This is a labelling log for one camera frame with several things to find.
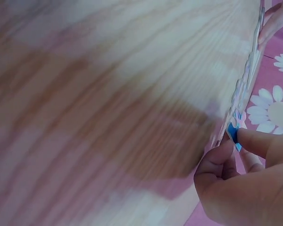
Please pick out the small pink and blue piece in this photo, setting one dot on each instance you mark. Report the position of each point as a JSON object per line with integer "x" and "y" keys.
{"x": 242, "y": 118}

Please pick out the person's left hand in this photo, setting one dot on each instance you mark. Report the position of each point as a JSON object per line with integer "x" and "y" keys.
{"x": 277, "y": 18}

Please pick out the person's right fingers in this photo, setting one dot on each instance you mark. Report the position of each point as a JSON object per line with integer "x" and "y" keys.
{"x": 206, "y": 164}

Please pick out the person's left fingers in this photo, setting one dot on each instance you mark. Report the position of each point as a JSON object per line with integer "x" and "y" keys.
{"x": 266, "y": 30}

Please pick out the person's right hand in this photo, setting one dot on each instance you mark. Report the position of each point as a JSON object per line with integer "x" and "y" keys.
{"x": 247, "y": 195}

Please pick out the person's right thumb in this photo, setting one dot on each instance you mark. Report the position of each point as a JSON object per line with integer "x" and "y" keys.
{"x": 254, "y": 140}

